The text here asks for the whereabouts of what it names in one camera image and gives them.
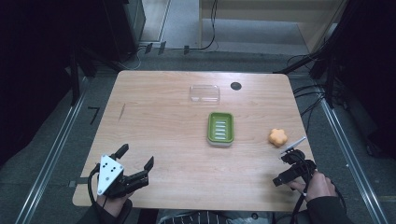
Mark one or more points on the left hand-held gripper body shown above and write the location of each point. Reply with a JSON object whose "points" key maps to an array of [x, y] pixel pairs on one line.
{"points": [[109, 174]]}

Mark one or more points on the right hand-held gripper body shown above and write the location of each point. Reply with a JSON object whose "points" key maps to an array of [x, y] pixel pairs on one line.
{"points": [[297, 166]]}

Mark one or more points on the person's right hand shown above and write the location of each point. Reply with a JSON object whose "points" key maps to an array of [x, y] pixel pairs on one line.
{"points": [[320, 186]]}

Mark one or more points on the person's left hand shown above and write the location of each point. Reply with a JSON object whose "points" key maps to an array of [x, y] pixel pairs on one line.
{"points": [[113, 205]]}

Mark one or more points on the orange flower-shaped soap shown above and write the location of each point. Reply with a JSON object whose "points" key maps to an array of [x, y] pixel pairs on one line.
{"points": [[278, 137]]}

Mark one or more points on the person's striped clothing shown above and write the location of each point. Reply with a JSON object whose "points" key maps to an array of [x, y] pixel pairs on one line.
{"points": [[199, 217]]}

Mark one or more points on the green soap dish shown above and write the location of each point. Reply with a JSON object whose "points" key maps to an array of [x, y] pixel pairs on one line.
{"points": [[220, 129]]}

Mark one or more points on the black metal stand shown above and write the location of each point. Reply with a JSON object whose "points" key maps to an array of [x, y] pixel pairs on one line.
{"points": [[323, 53], [74, 77]]}

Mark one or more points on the clear plastic container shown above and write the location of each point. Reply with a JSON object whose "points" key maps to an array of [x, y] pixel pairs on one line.
{"points": [[205, 94]]}

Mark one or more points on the black round table grommet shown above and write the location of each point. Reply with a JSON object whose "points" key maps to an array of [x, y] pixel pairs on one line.
{"points": [[236, 86]]}

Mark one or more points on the black plug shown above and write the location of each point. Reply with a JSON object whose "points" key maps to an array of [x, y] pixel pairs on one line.
{"points": [[148, 48], [186, 49]]}

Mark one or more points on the black cabinet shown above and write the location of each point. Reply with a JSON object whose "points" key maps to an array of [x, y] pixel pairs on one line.
{"points": [[124, 28]]}

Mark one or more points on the metal floor rail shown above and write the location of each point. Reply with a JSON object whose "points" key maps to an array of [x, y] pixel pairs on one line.
{"points": [[350, 158], [49, 155]]}

